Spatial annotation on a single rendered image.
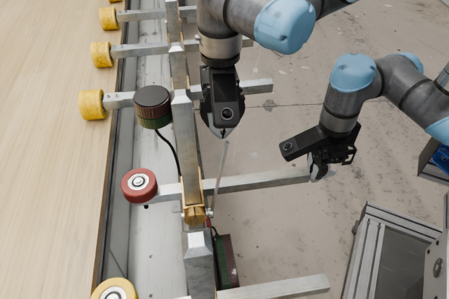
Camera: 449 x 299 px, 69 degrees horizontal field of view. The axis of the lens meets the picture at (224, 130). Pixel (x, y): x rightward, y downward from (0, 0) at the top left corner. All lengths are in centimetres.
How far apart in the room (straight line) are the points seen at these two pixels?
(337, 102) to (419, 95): 14
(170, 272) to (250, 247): 77
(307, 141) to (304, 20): 36
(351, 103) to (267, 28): 29
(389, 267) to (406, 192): 64
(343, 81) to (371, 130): 171
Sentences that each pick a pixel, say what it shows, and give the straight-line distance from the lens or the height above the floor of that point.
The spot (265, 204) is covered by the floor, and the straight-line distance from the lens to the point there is 181.
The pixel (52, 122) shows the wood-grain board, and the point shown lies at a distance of 101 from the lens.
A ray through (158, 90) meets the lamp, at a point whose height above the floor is 118.
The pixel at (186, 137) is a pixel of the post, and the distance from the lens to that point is 59.
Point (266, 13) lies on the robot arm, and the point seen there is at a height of 133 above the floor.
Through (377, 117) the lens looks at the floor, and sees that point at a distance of 246.
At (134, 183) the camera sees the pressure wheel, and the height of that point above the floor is 91.
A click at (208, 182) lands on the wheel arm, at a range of 81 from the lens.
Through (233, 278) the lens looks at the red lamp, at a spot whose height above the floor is 70.
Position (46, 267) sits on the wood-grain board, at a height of 90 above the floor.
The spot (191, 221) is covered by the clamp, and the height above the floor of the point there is 85.
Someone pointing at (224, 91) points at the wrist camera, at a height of 116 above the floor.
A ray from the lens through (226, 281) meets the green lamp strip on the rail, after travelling 87.
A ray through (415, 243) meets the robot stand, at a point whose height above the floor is 21.
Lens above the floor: 152
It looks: 45 degrees down
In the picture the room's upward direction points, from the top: straight up
